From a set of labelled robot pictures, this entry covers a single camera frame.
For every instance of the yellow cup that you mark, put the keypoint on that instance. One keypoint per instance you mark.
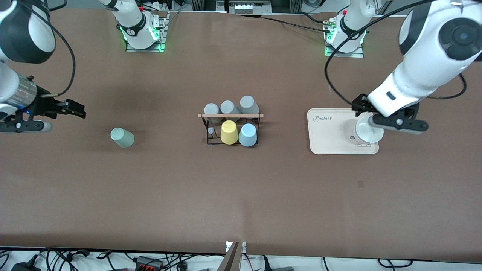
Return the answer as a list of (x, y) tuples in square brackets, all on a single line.
[(229, 133)]

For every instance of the black power adapter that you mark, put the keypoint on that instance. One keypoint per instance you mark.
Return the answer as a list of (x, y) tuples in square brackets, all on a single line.
[(24, 267)]

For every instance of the pale green cup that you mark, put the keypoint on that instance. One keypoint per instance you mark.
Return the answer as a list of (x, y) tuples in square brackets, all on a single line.
[(122, 138)]

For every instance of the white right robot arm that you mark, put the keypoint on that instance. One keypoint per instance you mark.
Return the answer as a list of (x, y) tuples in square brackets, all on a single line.
[(22, 30)]

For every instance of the black red connector block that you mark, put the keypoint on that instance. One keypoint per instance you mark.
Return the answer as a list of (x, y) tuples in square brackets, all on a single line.
[(148, 262)]

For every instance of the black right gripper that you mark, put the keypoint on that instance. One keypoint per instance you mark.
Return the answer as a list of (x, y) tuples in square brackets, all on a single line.
[(44, 105)]

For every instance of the light blue cup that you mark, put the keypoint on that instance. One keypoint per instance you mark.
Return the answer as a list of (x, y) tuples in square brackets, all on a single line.
[(247, 136)]

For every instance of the grey terminal box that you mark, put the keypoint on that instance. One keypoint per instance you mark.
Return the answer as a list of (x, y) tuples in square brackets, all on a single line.
[(248, 7)]

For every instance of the grey cup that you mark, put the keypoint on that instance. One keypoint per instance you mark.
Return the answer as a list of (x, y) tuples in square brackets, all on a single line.
[(248, 103), (228, 107), (211, 109)]

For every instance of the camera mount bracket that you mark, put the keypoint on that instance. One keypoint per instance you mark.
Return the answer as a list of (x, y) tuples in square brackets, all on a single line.
[(231, 259)]

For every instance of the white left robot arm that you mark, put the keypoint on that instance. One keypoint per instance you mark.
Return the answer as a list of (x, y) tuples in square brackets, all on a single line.
[(425, 67)]

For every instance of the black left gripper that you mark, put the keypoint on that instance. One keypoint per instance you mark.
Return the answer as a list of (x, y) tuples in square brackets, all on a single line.
[(360, 103)]

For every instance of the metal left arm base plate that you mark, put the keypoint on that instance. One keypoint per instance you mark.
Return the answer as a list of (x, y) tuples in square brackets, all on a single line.
[(350, 55)]

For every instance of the white bowl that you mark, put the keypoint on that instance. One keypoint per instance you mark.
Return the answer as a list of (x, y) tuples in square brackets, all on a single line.
[(367, 133)]

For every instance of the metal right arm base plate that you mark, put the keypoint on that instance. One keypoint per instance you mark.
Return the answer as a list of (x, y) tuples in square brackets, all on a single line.
[(162, 34)]

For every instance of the cream plastic tray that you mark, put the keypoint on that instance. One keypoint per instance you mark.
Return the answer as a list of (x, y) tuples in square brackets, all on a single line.
[(331, 139)]

